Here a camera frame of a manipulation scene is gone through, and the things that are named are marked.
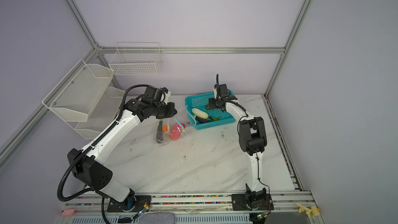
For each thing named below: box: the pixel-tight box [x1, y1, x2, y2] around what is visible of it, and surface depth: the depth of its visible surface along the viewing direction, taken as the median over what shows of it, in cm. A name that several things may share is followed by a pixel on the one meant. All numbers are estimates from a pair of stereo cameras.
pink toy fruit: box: [169, 122, 184, 139], surface depth 83 cm
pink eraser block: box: [61, 208, 76, 217], surface depth 73 cm
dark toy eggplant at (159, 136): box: [155, 119, 163, 143], surface depth 98 cm
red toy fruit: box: [168, 129, 181, 141], surface depth 84 cm
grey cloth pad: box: [137, 212, 176, 224], surface depth 69 cm
